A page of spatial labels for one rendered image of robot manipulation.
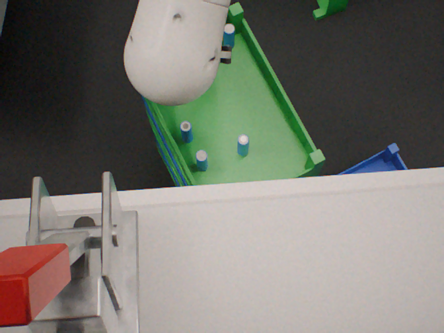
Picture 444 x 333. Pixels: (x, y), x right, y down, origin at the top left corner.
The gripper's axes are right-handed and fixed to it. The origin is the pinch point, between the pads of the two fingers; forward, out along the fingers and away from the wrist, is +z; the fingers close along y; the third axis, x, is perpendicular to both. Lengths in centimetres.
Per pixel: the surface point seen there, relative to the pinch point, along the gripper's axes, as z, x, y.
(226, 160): 1.1, 17.6, -6.3
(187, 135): -1.5, 13.6, 0.2
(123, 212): -104, 1, -5
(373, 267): -105, 2, -12
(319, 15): 64, -8, -25
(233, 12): 4.0, -6.4, -6.1
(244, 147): -2.9, 14.8, -9.1
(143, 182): 48, 32, 13
